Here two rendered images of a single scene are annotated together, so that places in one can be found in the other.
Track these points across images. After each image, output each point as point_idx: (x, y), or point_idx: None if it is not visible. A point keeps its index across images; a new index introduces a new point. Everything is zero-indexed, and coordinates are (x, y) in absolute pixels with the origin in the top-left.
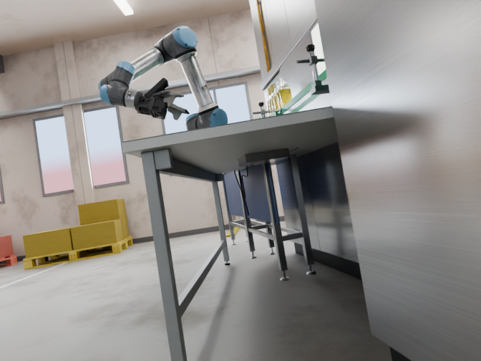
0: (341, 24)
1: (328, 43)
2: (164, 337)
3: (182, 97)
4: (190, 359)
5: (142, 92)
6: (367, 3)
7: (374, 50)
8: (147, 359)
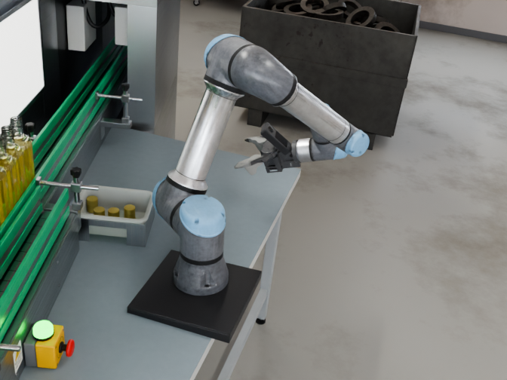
0: (159, 81)
1: (156, 90)
2: (274, 379)
3: (246, 141)
4: (252, 332)
5: (293, 140)
6: (163, 75)
7: (162, 98)
8: (287, 350)
